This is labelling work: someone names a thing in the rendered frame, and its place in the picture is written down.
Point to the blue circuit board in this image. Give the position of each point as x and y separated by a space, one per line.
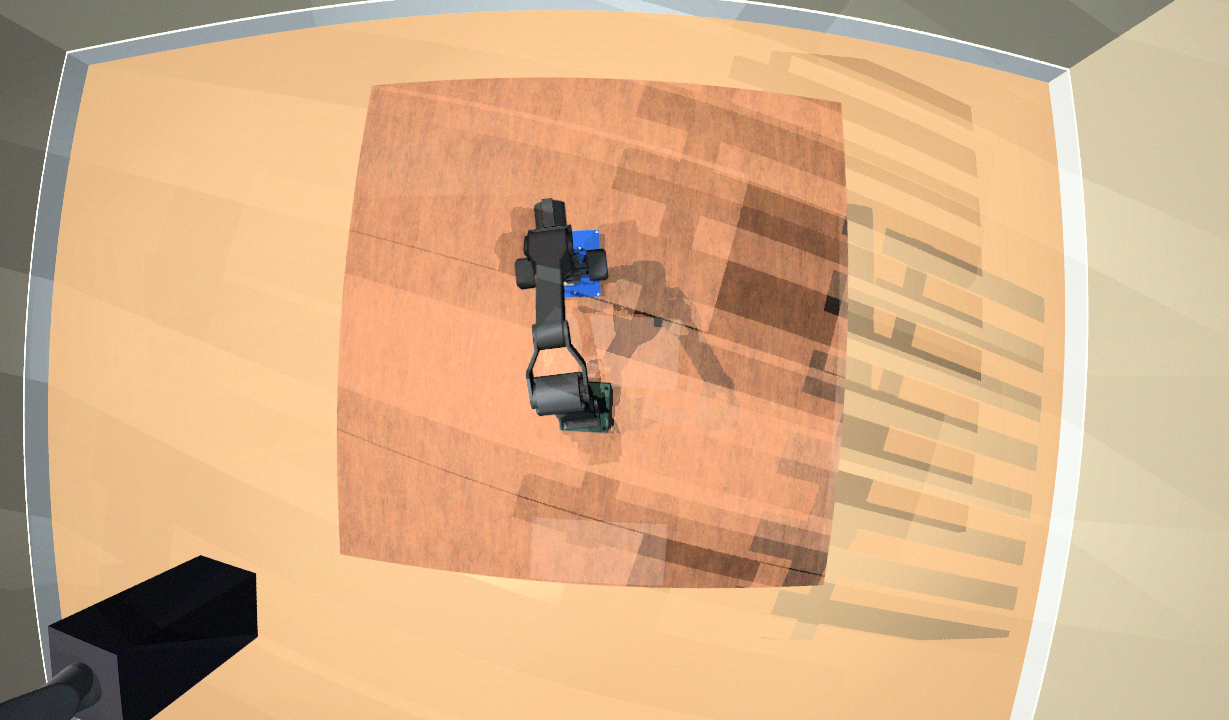
583 240

